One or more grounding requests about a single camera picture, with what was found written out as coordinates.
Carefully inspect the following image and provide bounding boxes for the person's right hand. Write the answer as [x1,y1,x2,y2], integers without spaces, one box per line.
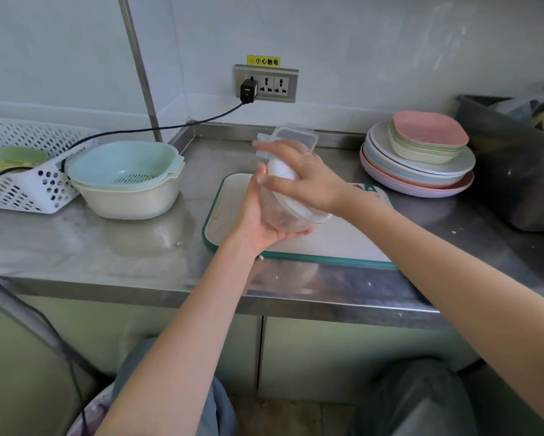
[252,140,360,219]

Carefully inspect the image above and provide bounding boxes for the person's left hand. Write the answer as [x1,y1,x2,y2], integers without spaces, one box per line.
[229,170,316,257]

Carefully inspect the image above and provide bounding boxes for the white sponge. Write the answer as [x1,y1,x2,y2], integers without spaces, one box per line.
[265,159,299,181]

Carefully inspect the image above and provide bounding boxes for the clear plastic container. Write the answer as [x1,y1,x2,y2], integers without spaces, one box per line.
[256,134,334,234]

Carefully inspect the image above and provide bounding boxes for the person's right forearm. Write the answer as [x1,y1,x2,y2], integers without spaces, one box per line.
[342,193,544,434]

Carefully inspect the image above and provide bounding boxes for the person's left forearm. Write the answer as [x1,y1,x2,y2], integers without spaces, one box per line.
[95,236,260,436]

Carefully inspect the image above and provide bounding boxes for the clear plastic lidded box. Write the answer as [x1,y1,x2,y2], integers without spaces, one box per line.
[271,125,319,153]

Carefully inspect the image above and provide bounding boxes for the white cutting board green rim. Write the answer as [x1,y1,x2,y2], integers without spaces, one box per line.
[202,173,397,269]

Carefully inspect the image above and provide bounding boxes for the yellow warning label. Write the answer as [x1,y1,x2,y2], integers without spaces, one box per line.
[247,54,282,68]

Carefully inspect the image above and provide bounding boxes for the cream plastic basin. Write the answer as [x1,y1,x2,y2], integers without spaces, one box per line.
[70,161,185,220]

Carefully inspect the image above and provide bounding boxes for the light blue colander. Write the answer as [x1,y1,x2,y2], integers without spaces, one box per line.
[65,140,181,185]

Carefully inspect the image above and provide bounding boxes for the stack of pastel plates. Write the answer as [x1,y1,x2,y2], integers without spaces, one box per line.
[359,121,476,199]

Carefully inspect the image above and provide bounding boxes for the stack of pastel square bowls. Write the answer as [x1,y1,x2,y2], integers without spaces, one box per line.
[388,110,470,165]

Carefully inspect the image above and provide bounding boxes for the metal pole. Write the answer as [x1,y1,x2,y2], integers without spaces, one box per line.
[116,0,164,143]

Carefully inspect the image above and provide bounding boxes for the white perforated plastic basket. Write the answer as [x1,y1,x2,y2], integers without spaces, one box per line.
[0,116,101,215]

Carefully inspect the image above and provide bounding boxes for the blue-grey trousers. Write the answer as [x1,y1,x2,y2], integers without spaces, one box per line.
[111,338,238,436]

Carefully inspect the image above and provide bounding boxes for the dark grey plastic bin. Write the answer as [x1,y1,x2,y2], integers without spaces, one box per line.
[455,94,544,233]

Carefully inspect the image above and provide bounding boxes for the light green bowl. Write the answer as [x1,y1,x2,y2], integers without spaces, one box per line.
[0,146,51,174]

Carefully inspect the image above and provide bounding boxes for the grey tripod leg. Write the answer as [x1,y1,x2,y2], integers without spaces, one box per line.
[0,274,114,386]

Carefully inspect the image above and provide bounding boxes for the clear plastic bag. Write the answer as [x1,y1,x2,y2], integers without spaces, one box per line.
[489,83,544,133]

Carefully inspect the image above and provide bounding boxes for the grey wall socket panel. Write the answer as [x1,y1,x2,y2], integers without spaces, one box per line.
[233,64,299,103]

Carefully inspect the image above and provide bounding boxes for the black cable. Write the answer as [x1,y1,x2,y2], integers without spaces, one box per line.
[0,249,90,436]
[0,101,245,200]

